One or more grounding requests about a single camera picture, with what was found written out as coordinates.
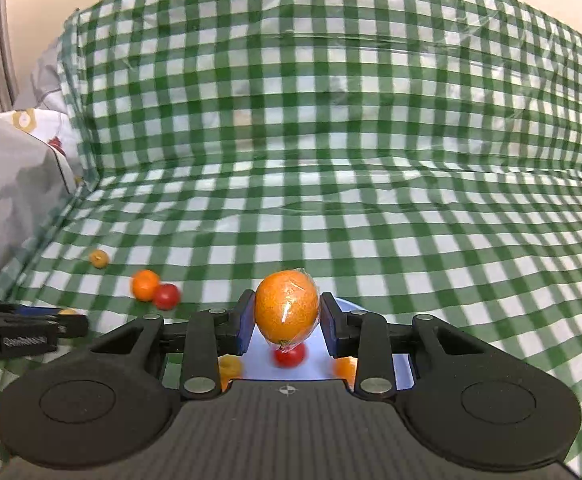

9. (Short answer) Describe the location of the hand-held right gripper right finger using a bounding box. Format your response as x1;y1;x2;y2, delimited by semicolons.
319;291;478;400

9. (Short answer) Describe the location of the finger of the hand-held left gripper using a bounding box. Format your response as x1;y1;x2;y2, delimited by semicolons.
0;314;90;362
0;296;62;319

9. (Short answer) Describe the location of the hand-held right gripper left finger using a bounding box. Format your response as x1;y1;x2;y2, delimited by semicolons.
90;288;258;399

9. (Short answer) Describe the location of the plastic-wrapped orange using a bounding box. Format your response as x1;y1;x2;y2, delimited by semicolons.
254;268;321;349

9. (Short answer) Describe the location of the light blue plate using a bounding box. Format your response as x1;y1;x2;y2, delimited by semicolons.
216;296;416;394

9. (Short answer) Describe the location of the red tomato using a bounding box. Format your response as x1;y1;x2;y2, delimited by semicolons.
273;342;307;369
152;283;181;311

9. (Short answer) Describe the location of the white printed bedding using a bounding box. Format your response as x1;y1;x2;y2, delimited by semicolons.
0;35;88;293

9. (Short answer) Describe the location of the green checkered tablecloth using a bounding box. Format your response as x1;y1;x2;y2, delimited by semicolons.
0;0;582;476

